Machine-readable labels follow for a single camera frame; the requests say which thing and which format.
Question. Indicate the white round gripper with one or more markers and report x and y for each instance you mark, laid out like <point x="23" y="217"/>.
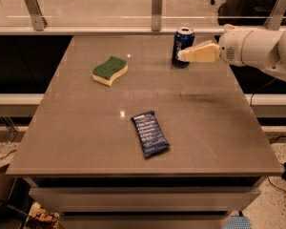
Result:
<point x="230" y="50"/>

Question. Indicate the blue pepsi can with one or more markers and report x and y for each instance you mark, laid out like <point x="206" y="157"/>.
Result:
<point x="183" y="38"/>

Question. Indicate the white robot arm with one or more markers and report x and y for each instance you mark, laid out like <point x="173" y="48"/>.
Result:
<point x="262" y="49"/>

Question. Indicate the black office chair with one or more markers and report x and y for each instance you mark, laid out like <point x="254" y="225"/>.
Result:
<point x="244" y="12"/>

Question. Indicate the green and yellow sponge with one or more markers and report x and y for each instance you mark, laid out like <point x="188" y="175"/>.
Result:
<point x="107" y="72"/>

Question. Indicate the blue snack bar wrapper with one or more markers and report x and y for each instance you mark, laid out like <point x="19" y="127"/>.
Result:
<point x="150" y="134"/>

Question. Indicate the lower grey drawer front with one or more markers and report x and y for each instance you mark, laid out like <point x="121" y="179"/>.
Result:
<point x="144" y="222"/>

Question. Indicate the grey drawer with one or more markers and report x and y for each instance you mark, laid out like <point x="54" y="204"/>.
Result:
<point x="144" y="222"/>
<point x="135" y="199"/>

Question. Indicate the glass barrier panel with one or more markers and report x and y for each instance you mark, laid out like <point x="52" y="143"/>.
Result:
<point x="110" y="13"/>

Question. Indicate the upper grey drawer front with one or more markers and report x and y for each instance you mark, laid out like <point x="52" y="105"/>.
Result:
<point x="135" y="199"/>

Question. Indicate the snack box under table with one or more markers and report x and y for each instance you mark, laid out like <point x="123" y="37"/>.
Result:
<point x="40" y="218"/>

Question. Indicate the right metal glass bracket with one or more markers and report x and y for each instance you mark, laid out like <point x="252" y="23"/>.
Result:
<point x="274" y="20"/>

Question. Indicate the metal glass bracket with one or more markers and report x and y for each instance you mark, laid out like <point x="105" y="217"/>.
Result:
<point x="39" y="23"/>
<point x="274" y="20"/>
<point x="156" y="15"/>

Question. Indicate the middle metal glass bracket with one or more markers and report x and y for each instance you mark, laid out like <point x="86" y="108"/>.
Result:
<point x="156" y="15"/>

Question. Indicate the left metal glass bracket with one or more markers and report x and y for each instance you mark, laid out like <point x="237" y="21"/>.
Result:
<point x="39" y="23"/>

